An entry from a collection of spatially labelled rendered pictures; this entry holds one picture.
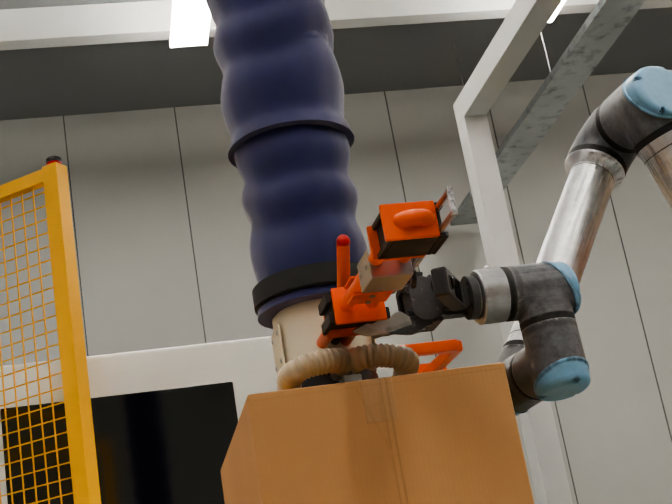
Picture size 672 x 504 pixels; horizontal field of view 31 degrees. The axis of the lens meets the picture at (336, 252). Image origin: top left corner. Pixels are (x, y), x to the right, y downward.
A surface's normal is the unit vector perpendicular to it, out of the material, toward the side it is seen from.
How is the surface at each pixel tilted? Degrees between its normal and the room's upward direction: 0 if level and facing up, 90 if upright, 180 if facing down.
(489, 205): 90
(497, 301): 120
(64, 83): 180
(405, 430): 89
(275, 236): 72
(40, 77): 180
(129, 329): 90
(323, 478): 89
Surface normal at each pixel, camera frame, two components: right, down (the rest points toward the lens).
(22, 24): 0.16, -0.34
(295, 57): 0.22, -0.55
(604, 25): 0.16, 0.94
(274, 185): -0.52, -0.51
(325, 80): 0.79, -0.17
